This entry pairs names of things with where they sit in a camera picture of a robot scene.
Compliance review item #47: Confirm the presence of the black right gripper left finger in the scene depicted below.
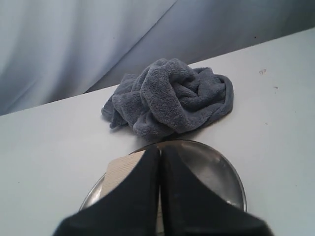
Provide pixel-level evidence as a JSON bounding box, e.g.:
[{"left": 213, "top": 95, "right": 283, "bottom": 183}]
[{"left": 54, "top": 148, "right": 159, "bottom": 236}]

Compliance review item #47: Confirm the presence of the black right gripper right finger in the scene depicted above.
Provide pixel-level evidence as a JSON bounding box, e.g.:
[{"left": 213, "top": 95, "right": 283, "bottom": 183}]
[{"left": 160, "top": 147, "right": 273, "bottom": 236}]

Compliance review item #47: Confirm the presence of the wooden cube block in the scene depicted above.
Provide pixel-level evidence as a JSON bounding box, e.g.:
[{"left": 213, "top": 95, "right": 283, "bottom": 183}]
[{"left": 100, "top": 151, "right": 145, "bottom": 198}]

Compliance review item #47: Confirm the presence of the grey fleece towel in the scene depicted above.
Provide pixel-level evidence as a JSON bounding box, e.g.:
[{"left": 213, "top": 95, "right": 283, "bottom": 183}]
[{"left": 101, "top": 59, "right": 234, "bottom": 142}]

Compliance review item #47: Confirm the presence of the white backdrop sheet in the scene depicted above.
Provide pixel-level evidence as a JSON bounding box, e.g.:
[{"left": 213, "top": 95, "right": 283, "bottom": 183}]
[{"left": 0, "top": 0, "right": 315, "bottom": 115}]

